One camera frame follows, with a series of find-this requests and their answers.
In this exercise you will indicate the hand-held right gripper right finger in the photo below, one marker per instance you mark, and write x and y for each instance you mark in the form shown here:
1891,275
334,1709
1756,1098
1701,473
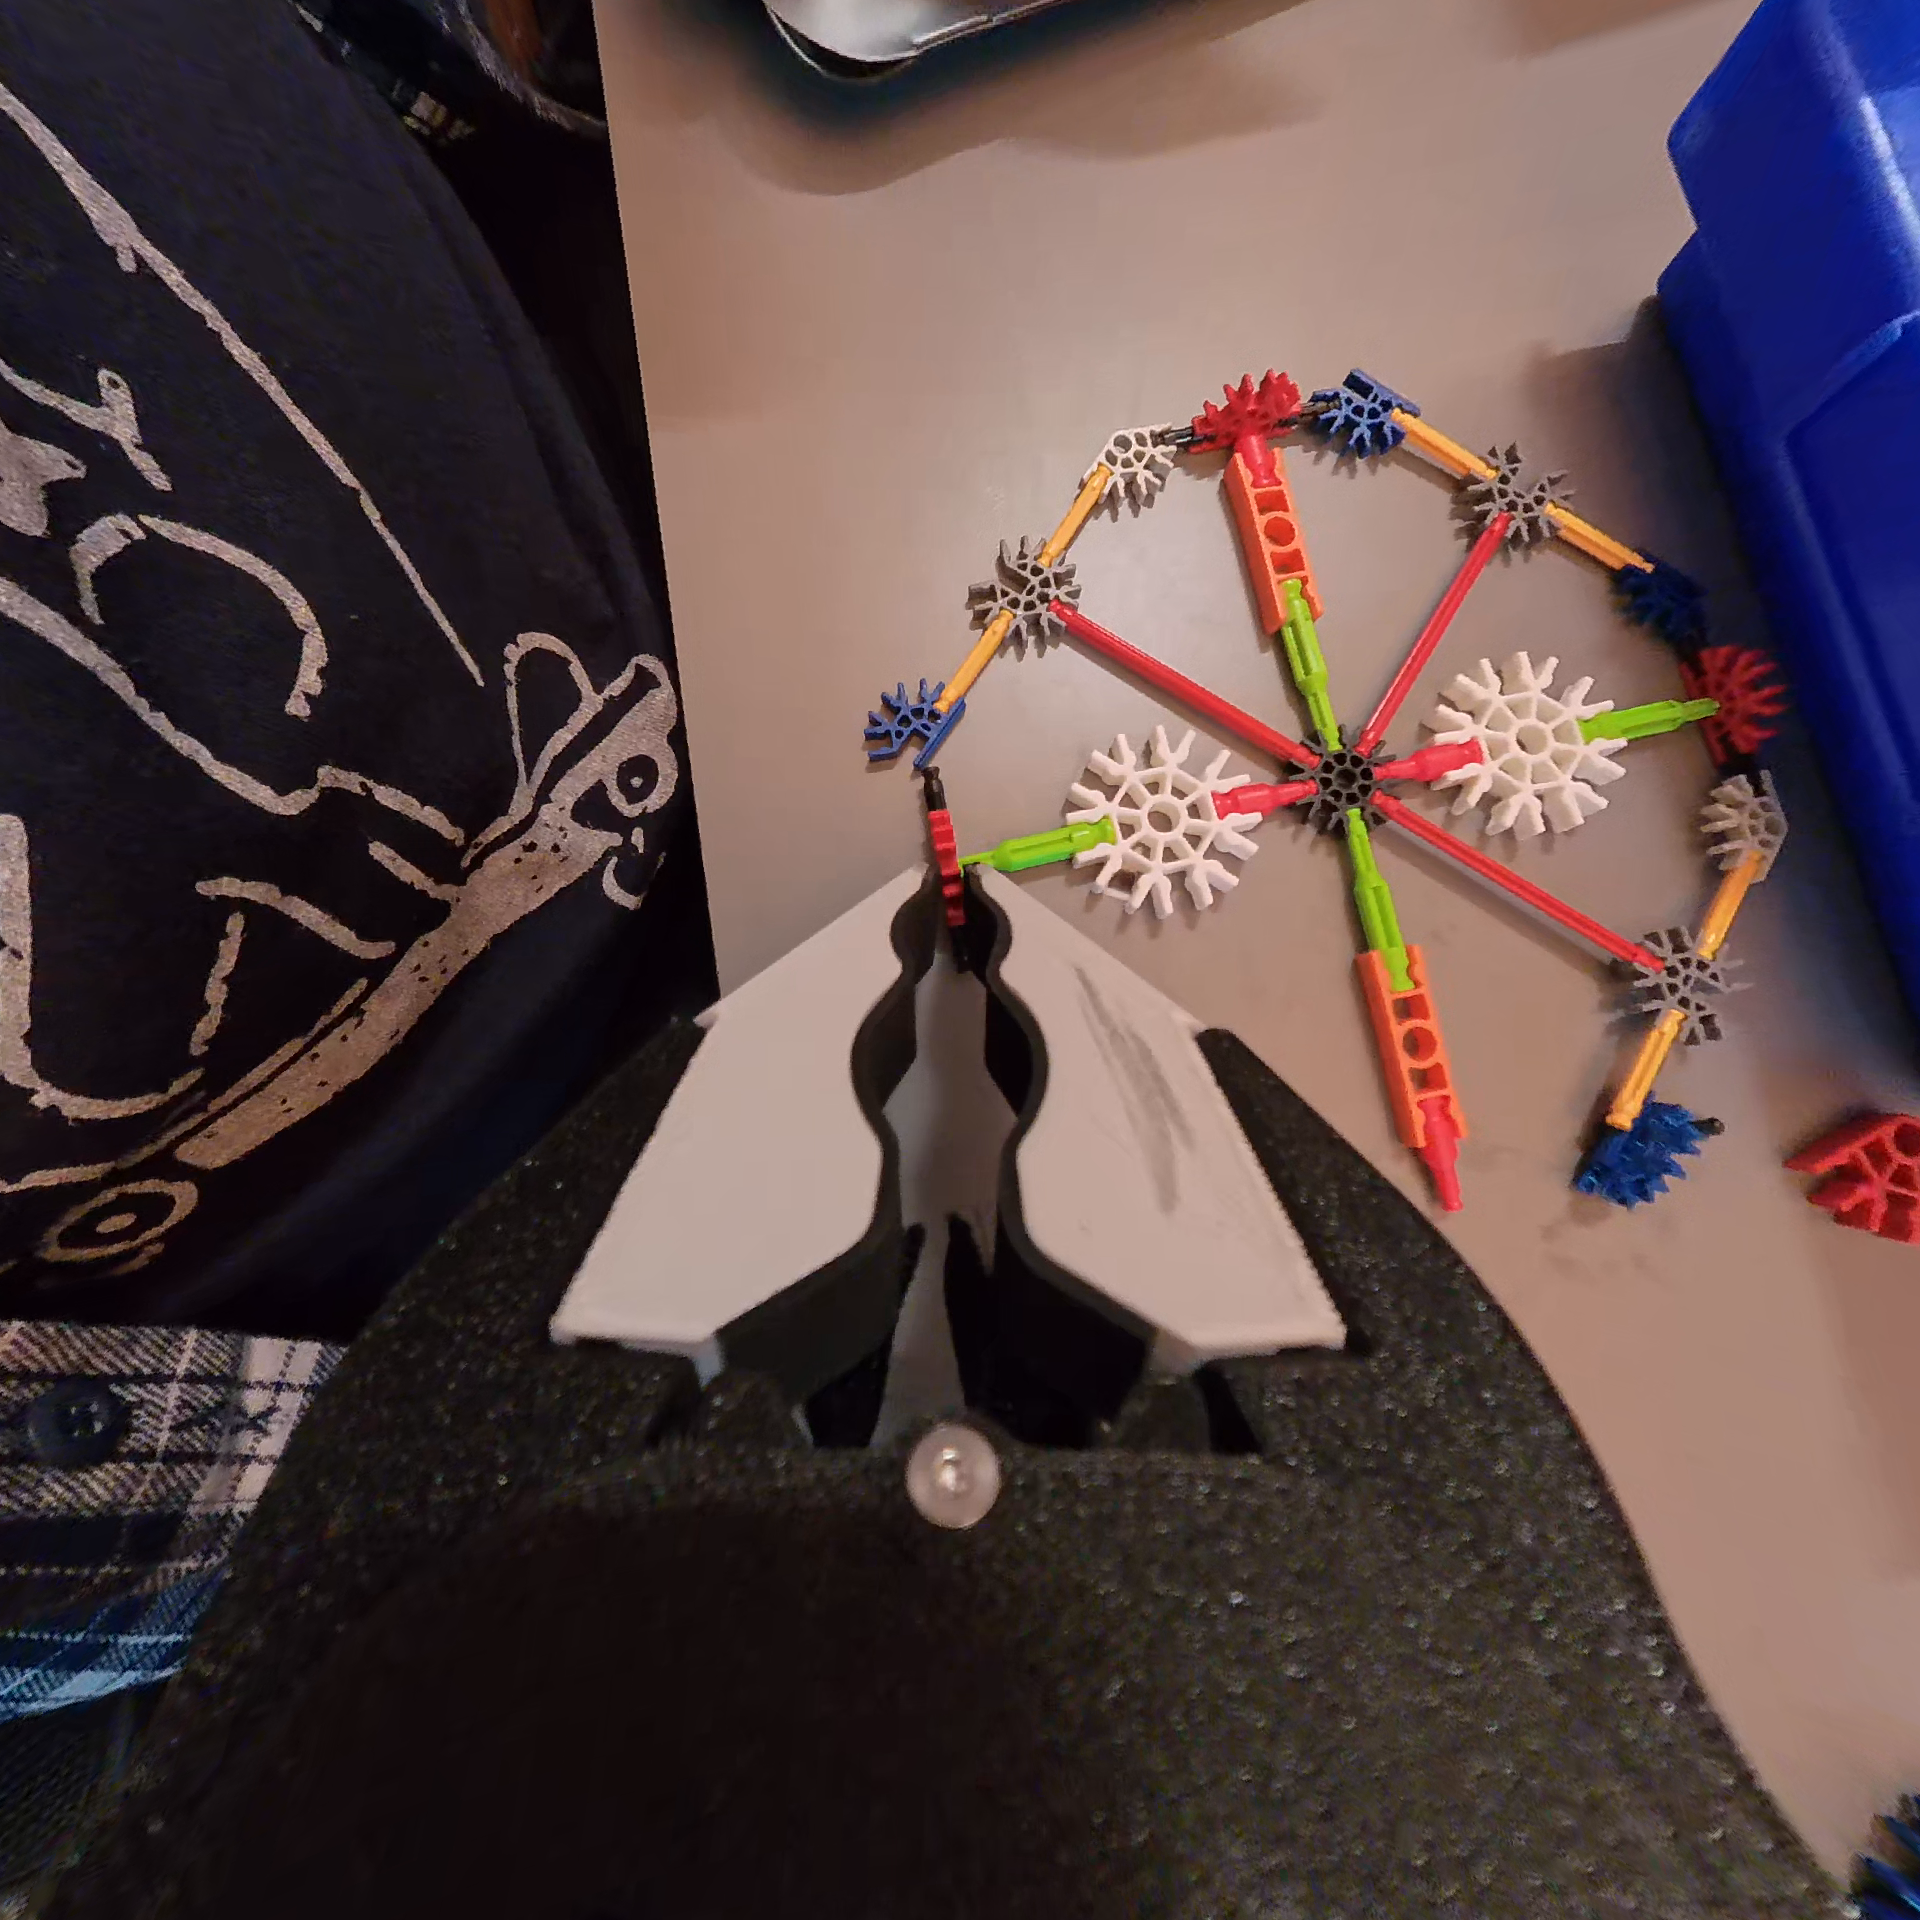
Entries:
1184,1201

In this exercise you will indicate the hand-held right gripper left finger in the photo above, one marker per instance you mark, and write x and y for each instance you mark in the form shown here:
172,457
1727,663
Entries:
735,1171

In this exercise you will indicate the construction toy wheel model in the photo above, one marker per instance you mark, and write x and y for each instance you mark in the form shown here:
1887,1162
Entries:
1523,744

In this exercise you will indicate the blue plastic parts bin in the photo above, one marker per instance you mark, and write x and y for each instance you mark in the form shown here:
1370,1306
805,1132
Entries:
1829,451

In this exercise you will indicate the red fan-shaped connector piece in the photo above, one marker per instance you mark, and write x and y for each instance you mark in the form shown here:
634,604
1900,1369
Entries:
1869,1178

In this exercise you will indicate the blue plaid shirt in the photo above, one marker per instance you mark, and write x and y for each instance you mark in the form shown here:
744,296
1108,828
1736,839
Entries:
120,1499

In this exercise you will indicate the black printed shirt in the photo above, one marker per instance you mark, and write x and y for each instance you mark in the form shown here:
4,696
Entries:
301,451

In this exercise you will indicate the tablet in black case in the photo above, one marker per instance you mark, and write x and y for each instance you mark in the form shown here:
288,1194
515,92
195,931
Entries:
901,37

